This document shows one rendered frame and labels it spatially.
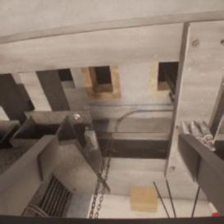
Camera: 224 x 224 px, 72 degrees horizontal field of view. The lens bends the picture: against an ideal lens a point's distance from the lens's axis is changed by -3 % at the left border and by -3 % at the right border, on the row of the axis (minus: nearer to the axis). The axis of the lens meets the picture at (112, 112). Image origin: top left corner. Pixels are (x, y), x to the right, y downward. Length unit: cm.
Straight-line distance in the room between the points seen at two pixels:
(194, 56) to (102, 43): 36
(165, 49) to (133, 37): 13
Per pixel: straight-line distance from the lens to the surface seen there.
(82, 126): 93
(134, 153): 121
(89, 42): 69
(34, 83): 89
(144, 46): 67
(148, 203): 276
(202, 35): 69
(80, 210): 126
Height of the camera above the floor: 131
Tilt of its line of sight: 51 degrees down
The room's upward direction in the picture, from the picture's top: 167 degrees counter-clockwise
